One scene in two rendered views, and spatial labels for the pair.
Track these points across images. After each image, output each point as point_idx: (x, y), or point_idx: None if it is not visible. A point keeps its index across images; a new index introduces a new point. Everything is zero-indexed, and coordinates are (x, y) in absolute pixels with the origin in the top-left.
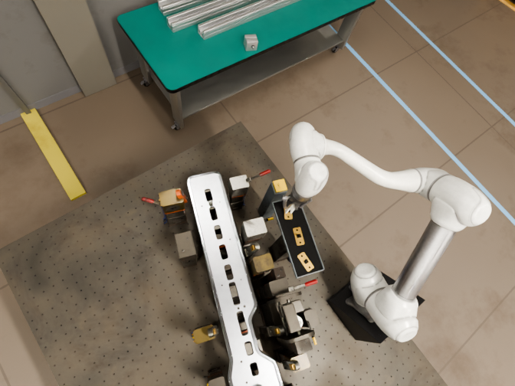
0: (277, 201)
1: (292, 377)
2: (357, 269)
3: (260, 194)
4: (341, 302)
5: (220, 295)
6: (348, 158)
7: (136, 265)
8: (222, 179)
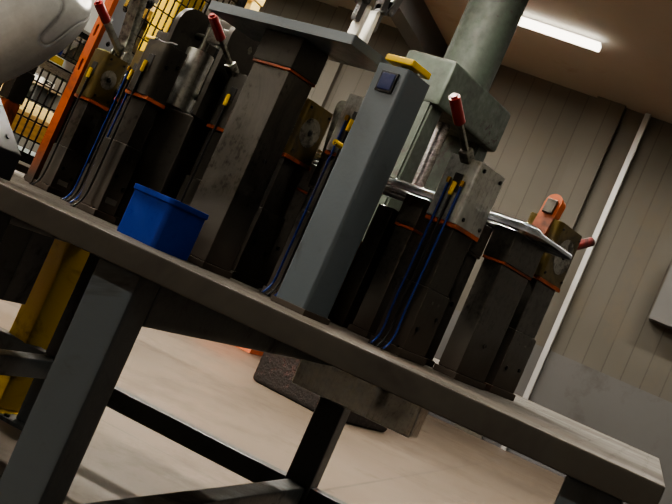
0: (388, 62)
1: (48, 192)
2: (89, 4)
3: (348, 336)
4: (2, 125)
5: None
6: None
7: None
8: (510, 218)
